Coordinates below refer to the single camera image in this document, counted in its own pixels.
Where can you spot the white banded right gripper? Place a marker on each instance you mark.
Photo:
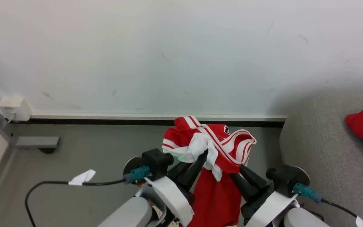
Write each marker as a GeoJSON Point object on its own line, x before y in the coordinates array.
{"type": "Point", "coordinates": [268, 208]}

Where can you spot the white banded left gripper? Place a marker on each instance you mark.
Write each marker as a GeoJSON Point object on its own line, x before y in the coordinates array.
{"type": "Point", "coordinates": [173, 198]}

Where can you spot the red white striped jersey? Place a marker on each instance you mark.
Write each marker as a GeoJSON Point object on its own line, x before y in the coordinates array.
{"type": "Point", "coordinates": [216, 201]}

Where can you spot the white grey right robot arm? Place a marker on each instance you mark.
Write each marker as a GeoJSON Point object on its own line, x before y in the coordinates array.
{"type": "Point", "coordinates": [301, 219]}

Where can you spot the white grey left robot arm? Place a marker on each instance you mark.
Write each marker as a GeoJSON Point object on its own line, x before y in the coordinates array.
{"type": "Point", "coordinates": [128, 212]}

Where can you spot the light grey fabric sofa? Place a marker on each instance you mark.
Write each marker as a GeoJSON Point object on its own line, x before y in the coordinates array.
{"type": "Point", "coordinates": [320, 142]}

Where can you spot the white skirting board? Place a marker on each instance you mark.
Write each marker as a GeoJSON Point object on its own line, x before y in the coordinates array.
{"type": "Point", "coordinates": [106, 116]}

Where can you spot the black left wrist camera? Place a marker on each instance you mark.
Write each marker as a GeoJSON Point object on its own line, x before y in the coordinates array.
{"type": "Point", "coordinates": [156, 162]}

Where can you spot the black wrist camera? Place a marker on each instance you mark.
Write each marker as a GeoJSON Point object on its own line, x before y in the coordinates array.
{"type": "Point", "coordinates": [156, 162]}
{"type": "Point", "coordinates": [285, 179]}

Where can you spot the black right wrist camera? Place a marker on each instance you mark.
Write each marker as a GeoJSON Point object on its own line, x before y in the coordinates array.
{"type": "Point", "coordinates": [285, 179]}

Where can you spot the grey metal floor bracket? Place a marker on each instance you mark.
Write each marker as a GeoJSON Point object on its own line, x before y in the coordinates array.
{"type": "Point", "coordinates": [36, 142]}

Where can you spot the white wall socket box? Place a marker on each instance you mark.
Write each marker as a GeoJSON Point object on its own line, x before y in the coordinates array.
{"type": "Point", "coordinates": [14, 107]}

